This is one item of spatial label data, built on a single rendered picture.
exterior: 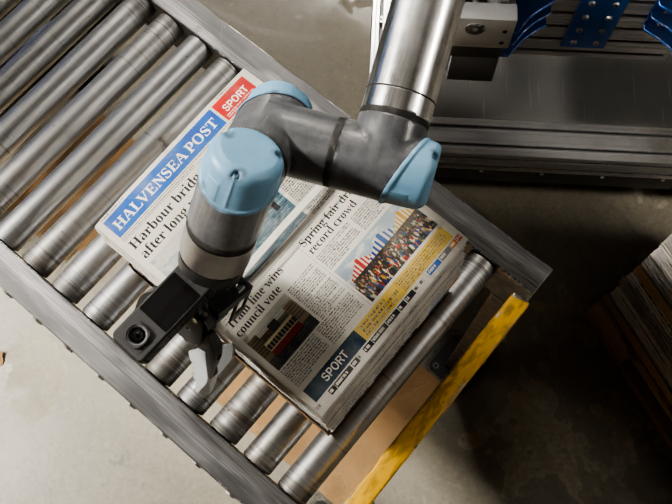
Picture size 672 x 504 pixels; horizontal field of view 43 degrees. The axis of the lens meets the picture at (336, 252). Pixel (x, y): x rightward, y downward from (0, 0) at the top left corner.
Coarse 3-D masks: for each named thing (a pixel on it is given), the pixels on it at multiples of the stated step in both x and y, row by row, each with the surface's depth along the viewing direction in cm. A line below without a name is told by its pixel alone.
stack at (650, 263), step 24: (648, 264) 166; (624, 288) 182; (600, 312) 198; (624, 312) 188; (648, 312) 177; (600, 336) 205; (624, 336) 195; (648, 336) 182; (624, 360) 200; (648, 384) 193; (648, 408) 199
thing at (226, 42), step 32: (160, 0) 143; (192, 0) 143; (192, 32) 141; (224, 32) 141; (256, 64) 139; (320, 96) 138; (448, 192) 132; (480, 224) 131; (512, 256) 129; (512, 288) 132
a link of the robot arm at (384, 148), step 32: (416, 0) 88; (448, 0) 88; (384, 32) 90; (416, 32) 87; (448, 32) 89; (384, 64) 88; (416, 64) 87; (384, 96) 87; (416, 96) 87; (352, 128) 88; (384, 128) 87; (416, 128) 87; (352, 160) 87; (384, 160) 86; (416, 160) 86; (352, 192) 89; (384, 192) 87; (416, 192) 87
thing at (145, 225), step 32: (224, 96) 112; (192, 128) 111; (224, 128) 110; (160, 160) 109; (192, 160) 109; (128, 192) 108; (160, 192) 108; (192, 192) 108; (96, 224) 108; (128, 224) 107; (160, 224) 107; (128, 256) 107; (160, 256) 106
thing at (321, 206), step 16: (288, 192) 108; (304, 192) 108; (320, 192) 108; (336, 192) 108; (272, 208) 108; (288, 208) 108; (320, 208) 108; (272, 224) 107; (304, 224) 107; (288, 240) 106; (304, 240) 106; (272, 256) 106; (288, 256) 106; (256, 272) 105; (272, 272) 105; (240, 288) 104; (256, 288) 104; (240, 304) 104; (224, 320) 103
